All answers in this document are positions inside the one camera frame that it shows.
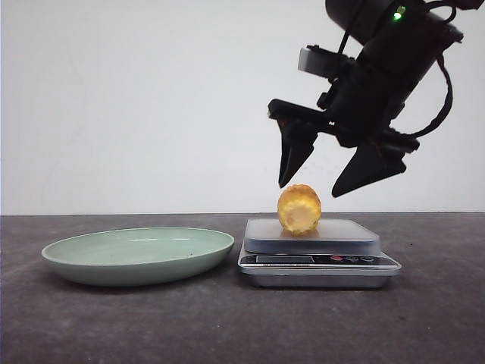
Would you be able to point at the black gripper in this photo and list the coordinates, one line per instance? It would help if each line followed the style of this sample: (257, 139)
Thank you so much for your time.
(357, 110)

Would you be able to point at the yellow corn cob piece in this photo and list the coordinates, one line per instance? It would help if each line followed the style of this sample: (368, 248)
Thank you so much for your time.
(299, 209)

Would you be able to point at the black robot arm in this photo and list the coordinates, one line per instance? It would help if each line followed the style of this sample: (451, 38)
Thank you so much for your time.
(400, 42)

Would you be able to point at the silver digital kitchen scale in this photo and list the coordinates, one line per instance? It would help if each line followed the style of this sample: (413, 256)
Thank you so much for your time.
(339, 253)

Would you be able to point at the green oval plate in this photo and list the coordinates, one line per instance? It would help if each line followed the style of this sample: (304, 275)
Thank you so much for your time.
(137, 256)

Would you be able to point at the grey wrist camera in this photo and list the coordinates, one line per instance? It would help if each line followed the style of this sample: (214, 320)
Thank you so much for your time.
(323, 63)

